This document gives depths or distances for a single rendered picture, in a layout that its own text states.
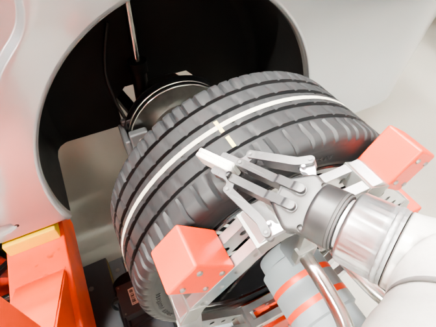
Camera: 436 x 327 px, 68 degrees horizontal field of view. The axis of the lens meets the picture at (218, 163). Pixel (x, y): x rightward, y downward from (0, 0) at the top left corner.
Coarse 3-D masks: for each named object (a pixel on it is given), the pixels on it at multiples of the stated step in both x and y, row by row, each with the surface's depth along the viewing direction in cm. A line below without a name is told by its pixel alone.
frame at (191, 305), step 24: (336, 168) 57; (360, 168) 57; (360, 192) 53; (384, 192) 58; (240, 216) 52; (264, 216) 50; (240, 240) 55; (264, 240) 48; (240, 264) 51; (216, 288) 53; (192, 312) 55; (216, 312) 81; (240, 312) 87
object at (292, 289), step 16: (272, 256) 70; (320, 256) 69; (272, 272) 68; (288, 272) 66; (304, 272) 65; (272, 288) 68; (288, 288) 65; (304, 288) 63; (336, 288) 63; (288, 304) 65; (304, 304) 62; (320, 304) 61; (352, 304) 63; (288, 320) 66; (304, 320) 62; (320, 320) 60; (352, 320) 60
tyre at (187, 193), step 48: (240, 96) 61; (288, 96) 61; (144, 144) 64; (240, 144) 54; (288, 144) 52; (336, 144) 56; (192, 192) 53; (240, 192) 52; (144, 240) 58; (144, 288) 61
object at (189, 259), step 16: (176, 240) 47; (192, 240) 48; (208, 240) 51; (160, 256) 49; (176, 256) 46; (192, 256) 45; (208, 256) 47; (224, 256) 50; (160, 272) 48; (176, 272) 46; (192, 272) 44; (208, 272) 47; (224, 272) 49; (176, 288) 46; (192, 288) 48; (208, 288) 51
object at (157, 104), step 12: (168, 84) 92; (180, 84) 92; (192, 84) 94; (204, 84) 98; (156, 96) 91; (168, 96) 93; (180, 96) 95; (192, 96) 97; (144, 108) 92; (156, 108) 94; (168, 108) 96; (132, 120) 95; (144, 120) 94; (156, 120) 97
